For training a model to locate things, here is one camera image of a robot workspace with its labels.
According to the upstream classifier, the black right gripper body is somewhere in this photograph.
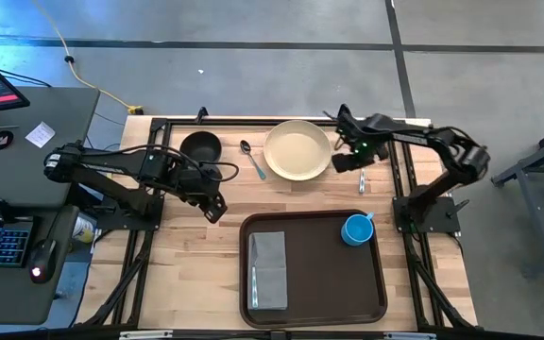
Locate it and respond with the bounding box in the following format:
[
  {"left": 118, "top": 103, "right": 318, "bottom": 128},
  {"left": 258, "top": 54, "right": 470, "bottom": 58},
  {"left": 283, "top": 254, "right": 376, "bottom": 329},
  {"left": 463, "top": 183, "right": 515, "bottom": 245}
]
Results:
[{"left": 331, "top": 141, "right": 390, "bottom": 174}]

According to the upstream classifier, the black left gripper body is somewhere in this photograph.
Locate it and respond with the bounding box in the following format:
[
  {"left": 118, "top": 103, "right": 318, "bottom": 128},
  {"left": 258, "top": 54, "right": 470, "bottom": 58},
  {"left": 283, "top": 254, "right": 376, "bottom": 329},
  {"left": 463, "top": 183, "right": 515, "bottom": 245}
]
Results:
[{"left": 181, "top": 177, "right": 229, "bottom": 224}]

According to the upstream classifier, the black bowl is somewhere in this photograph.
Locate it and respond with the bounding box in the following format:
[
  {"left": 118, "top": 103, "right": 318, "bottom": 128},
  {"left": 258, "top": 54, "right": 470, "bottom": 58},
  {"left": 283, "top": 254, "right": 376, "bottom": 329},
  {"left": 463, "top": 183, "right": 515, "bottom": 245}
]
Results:
[{"left": 179, "top": 130, "right": 224, "bottom": 166}]

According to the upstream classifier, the cream plate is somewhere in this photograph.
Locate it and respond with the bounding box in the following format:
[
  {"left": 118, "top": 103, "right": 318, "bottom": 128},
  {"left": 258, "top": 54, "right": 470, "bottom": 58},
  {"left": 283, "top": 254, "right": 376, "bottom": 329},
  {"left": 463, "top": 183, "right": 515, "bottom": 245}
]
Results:
[{"left": 263, "top": 120, "right": 332, "bottom": 182}]

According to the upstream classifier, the spoon with teal handle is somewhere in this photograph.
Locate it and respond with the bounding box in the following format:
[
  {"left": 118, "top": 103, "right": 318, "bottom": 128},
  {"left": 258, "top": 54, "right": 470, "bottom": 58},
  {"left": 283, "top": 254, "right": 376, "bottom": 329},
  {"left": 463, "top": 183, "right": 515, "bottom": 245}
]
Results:
[{"left": 239, "top": 140, "right": 267, "bottom": 181}]

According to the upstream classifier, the blue cup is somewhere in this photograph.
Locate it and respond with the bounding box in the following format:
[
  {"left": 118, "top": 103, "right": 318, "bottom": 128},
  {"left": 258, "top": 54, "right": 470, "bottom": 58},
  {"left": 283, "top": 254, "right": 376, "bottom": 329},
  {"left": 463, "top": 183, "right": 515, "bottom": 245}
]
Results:
[{"left": 340, "top": 212, "right": 376, "bottom": 247}]

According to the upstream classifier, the grey napkin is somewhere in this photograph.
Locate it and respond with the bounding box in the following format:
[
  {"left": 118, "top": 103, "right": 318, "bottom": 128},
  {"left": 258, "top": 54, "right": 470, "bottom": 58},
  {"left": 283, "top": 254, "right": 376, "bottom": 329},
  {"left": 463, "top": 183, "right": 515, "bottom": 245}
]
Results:
[{"left": 246, "top": 230, "right": 289, "bottom": 312}]

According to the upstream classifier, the silver table knife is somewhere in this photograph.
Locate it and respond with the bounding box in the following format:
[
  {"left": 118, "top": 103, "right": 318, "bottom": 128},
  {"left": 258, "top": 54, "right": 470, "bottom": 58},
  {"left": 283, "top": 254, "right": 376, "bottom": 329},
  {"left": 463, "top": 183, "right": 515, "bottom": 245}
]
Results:
[{"left": 250, "top": 266, "right": 259, "bottom": 308}]

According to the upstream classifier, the brown plastic tray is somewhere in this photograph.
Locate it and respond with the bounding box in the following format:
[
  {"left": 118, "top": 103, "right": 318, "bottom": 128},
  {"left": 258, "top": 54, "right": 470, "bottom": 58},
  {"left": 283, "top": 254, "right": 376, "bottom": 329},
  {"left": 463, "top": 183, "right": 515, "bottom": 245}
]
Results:
[{"left": 238, "top": 210, "right": 389, "bottom": 330}]

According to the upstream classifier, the white yellow container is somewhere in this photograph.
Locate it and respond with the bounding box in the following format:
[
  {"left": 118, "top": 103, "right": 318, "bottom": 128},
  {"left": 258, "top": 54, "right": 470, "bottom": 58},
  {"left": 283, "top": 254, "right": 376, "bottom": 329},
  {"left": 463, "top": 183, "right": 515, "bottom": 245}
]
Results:
[{"left": 72, "top": 214, "right": 96, "bottom": 245}]

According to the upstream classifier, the grey desk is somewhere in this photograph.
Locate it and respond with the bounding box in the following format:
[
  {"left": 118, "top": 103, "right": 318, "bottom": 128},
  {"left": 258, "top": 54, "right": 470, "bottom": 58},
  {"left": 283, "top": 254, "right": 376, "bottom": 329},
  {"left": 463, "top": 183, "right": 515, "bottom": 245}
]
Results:
[{"left": 0, "top": 86, "right": 101, "bottom": 209}]

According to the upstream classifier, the black computer mouse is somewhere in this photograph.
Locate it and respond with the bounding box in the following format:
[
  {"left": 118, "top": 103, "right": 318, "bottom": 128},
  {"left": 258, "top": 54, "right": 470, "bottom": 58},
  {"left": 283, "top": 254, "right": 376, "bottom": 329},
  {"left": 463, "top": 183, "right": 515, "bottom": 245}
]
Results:
[{"left": 27, "top": 238, "right": 59, "bottom": 285}]

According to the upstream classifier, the white paper note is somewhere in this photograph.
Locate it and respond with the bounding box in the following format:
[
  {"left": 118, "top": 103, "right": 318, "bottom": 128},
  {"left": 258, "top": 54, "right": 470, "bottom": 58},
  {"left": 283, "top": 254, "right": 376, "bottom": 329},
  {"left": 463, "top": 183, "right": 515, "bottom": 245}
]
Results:
[{"left": 25, "top": 121, "right": 57, "bottom": 149}]

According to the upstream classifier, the black metal table frame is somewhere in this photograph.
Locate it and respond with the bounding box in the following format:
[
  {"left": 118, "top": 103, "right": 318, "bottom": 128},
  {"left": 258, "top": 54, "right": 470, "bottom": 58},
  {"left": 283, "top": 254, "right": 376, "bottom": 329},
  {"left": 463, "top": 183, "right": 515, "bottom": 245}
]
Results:
[{"left": 71, "top": 106, "right": 481, "bottom": 340}]

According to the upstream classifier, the yellow extension cable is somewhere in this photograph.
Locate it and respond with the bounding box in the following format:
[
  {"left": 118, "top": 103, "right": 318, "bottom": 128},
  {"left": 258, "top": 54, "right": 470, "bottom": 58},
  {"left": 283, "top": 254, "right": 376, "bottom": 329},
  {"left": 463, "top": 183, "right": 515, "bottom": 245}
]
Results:
[{"left": 30, "top": 0, "right": 145, "bottom": 116}]

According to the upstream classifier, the silver metal bracket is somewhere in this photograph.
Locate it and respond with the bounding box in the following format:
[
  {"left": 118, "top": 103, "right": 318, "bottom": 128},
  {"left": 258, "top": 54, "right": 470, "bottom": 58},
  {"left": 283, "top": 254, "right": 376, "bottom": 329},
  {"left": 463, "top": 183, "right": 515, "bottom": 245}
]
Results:
[
  {"left": 119, "top": 330, "right": 174, "bottom": 340},
  {"left": 383, "top": 331, "right": 438, "bottom": 340}
]

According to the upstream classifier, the black monitor cable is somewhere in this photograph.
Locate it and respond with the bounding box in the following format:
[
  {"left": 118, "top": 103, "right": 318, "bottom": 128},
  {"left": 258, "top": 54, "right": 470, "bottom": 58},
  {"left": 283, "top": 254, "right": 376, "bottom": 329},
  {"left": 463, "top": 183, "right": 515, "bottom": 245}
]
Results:
[{"left": 0, "top": 68, "right": 51, "bottom": 89}]

